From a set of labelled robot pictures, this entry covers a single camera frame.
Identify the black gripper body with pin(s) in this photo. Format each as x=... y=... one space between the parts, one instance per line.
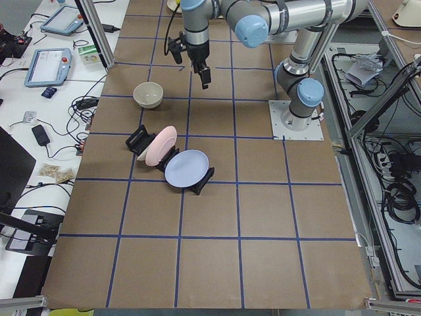
x=198 y=52

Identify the white plate under lemon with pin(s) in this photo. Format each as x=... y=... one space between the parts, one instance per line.
x=174 y=6

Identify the black plate rack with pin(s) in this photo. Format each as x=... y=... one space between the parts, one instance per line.
x=141 y=139

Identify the green white box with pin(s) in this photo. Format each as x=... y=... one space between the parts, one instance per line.
x=88 y=54

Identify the aluminium frame post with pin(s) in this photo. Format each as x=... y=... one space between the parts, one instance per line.
x=91 y=19

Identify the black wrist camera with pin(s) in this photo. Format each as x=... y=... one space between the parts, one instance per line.
x=176 y=46

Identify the cream bowl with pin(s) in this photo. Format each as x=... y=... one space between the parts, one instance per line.
x=148 y=95

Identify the cream plate in rack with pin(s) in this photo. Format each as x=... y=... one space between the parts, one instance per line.
x=143 y=155

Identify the blue plate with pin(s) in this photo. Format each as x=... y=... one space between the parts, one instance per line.
x=186 y=168

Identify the black power adapter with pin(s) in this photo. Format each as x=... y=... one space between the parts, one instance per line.
x=40 y=135

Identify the near teach pendant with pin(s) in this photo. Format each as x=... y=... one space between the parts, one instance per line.
x=48 y=67

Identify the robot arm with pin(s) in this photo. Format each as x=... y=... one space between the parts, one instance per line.
x=252 y=24

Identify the teach pendant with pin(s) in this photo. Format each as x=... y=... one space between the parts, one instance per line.
x=65 y=21
x=48 y=67

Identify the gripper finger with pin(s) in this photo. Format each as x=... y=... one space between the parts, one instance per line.
x=205 y=75

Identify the far teach pendant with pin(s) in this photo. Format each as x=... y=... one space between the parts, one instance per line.
x=65 y=21

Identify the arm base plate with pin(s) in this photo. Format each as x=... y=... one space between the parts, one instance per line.
x=286 y=126

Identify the pink plate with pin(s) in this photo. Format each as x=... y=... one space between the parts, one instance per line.
x=161 y=145

